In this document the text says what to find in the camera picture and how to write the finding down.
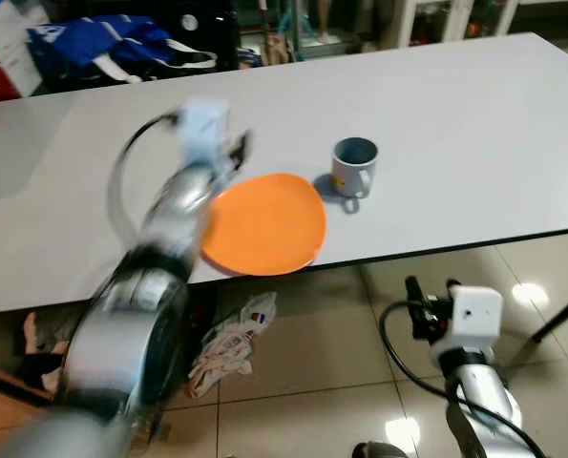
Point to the crumpled white printed bag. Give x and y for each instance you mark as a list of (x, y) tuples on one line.
[(234, 339)]

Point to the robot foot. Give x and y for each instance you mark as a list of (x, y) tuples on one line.
[(379, 450)]

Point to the white paper sheet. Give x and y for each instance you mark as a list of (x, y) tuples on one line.
[(11, 38)]

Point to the orange plate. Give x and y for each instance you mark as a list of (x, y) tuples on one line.
[(269, 224)]

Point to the pile of clothes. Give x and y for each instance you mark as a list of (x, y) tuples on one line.
[(45, 348)]

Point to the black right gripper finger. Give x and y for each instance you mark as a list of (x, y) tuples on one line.
[(450, 288), (414, 290)]

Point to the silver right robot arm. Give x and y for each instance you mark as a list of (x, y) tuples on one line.
[(484, 401)]

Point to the black appliance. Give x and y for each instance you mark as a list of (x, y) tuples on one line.
[(205, 33)]

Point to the grey mug with print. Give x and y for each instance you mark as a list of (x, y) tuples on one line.
[(353, 170)]

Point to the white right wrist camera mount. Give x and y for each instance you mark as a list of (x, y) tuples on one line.
[(474, 320)]

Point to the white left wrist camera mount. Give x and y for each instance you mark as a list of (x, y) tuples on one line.
[(205, 129)]

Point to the black table leg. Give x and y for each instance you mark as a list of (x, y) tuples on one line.
[(560, 315)]

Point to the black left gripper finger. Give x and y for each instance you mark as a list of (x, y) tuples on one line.
[(241, 145)]

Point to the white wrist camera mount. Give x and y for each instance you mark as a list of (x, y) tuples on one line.
[(205, 129), (474, 320)]

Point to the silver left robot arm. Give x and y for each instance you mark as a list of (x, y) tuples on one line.
[(131, 315)]

